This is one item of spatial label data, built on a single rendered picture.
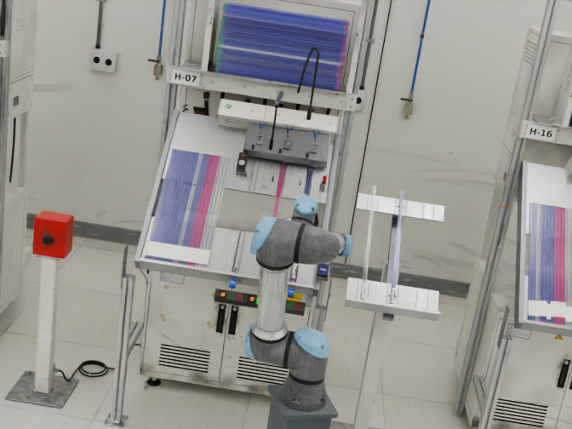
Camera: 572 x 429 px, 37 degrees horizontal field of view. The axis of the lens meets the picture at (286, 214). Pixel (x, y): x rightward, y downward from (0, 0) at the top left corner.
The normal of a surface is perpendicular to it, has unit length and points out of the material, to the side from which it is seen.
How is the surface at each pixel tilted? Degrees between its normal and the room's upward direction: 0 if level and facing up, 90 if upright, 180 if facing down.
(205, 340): 90
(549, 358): 90
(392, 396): 0
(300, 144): 42
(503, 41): 90
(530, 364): 90
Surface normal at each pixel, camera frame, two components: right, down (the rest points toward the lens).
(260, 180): 0.06, -0.49
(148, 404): 0.14, -0.94
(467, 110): -0.07, 0.30
